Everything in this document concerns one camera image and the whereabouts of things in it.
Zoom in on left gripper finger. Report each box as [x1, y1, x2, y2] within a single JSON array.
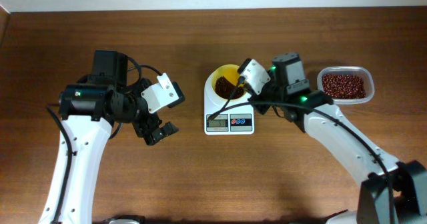
[[160, 122, 179, 139], [143, 127, 165, 145]]

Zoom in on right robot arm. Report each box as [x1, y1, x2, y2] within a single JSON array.
[[238, 53, 426, 223]]

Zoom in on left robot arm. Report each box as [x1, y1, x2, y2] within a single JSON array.
[[39, 50, 185, 223]]

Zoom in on white digital kitchen scale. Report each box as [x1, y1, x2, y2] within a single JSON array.
[[203, 73, 255, 135]]

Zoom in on pale yellow bowl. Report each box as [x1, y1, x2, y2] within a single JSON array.
[[210, 64, 240, 100]]

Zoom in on red beans in bowl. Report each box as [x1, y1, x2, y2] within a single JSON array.
[[214, 76, 245, 99]]

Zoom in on clear plastic container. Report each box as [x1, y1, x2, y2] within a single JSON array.
[[317, 66, 375, 105]]

